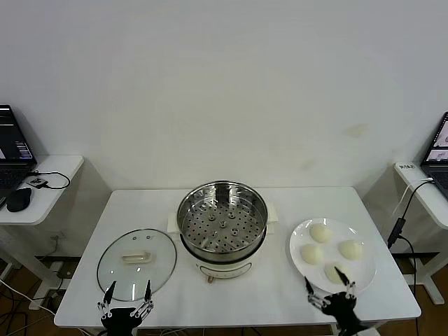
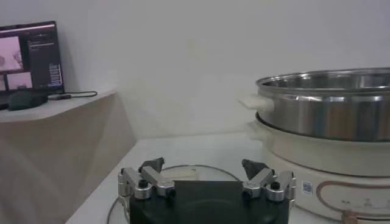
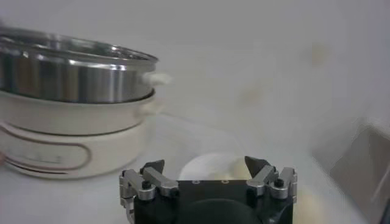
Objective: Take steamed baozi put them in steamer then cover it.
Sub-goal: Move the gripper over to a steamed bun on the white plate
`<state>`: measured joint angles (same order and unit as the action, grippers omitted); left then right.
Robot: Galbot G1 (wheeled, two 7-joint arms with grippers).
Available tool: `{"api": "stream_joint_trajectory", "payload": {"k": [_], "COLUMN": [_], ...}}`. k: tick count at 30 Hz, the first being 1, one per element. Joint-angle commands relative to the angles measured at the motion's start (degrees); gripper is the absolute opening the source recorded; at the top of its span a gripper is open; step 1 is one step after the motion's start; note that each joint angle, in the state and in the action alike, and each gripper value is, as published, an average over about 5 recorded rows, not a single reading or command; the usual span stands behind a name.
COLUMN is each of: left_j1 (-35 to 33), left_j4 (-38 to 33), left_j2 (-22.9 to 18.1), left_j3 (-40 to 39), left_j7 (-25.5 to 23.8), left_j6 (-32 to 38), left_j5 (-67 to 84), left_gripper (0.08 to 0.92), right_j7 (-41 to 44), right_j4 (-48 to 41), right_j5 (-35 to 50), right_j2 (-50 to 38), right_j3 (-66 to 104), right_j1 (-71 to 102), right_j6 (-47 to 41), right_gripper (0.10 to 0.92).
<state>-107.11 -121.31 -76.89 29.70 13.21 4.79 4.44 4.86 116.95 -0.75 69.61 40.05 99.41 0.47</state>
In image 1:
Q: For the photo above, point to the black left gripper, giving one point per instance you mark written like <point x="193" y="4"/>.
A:
<point x="119" y="322"/>

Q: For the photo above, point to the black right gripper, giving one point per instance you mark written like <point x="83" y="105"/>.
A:
<point x="341" y="309"/>

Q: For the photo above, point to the white steamed baozi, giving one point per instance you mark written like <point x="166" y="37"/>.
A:
<point x="332" y="276"/>
<point x="321" y="232"/>
<point x="351" y="249"/>
<point x="311" y="253"/>

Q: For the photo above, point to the round glass pot lid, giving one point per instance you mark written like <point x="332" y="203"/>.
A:
<point x="115" y="259"/>

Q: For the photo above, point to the stainless steel steamer basket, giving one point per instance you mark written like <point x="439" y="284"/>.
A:
<point x="196" y="206"/>

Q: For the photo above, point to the white round plate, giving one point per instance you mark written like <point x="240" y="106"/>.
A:
<point x="364" y="273"/>

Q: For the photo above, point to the cream electric cooker pot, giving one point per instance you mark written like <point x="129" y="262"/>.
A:
<point x="224" y="269"/>

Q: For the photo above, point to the white side desk with mouse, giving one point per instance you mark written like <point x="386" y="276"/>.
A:
<point x="56" y="199"/>

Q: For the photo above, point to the white side desk with label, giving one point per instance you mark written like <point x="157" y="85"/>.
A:
<point x="430" y="206"/>

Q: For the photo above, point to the white printed label sticker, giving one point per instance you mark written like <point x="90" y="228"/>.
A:
<point x="406" y="166"/>

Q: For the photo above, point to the small black usb hub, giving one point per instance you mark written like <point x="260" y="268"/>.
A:
<point x="38" y="182"/>

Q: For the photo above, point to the black computer mouse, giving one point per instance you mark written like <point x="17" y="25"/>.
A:
<point x="19" y="200"/>

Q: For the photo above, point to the black laptop with picture screen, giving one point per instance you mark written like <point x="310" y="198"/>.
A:
<point x="437" y="164"/>

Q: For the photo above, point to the black laptop with code screen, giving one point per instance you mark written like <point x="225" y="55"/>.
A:
<point x="10" y="140"/>

